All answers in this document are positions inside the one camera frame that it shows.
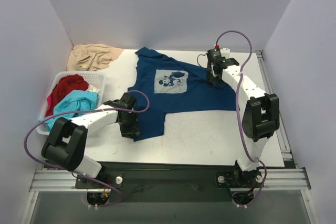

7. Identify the navy blue mickey t-shirt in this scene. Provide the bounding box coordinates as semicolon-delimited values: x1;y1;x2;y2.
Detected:
128;47;236;141

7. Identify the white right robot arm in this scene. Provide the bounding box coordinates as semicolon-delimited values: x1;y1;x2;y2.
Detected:
207;58;279;186

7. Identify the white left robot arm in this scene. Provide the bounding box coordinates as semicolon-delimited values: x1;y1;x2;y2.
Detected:
41;100;140;188

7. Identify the white plastic laundry basket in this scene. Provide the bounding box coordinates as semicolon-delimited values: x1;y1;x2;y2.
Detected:
40;71;106;120

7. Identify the turquoise t-shirt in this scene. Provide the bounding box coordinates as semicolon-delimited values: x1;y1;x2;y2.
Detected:
36;90;101;135

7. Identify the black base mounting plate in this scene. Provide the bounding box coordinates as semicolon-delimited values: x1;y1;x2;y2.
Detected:
75;162;265;206

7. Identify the red t-shirt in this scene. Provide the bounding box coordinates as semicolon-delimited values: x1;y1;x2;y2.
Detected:
45;74;89;116

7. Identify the beige t-shirt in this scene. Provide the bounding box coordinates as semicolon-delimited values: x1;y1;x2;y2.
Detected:
66;44;124;71

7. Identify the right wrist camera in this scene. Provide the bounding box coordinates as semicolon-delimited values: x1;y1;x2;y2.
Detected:
196;46;230;66

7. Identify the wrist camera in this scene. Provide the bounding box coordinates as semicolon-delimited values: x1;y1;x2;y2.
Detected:
103;93;137;110
196;46;230;66

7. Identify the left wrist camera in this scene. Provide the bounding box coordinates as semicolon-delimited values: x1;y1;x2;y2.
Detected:
103;93;137;110

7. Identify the right side aluminium rail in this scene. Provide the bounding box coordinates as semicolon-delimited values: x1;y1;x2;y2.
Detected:
255;50;297;168

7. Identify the aluminium frame rail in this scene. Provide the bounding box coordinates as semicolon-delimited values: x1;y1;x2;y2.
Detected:
29;169;311;192

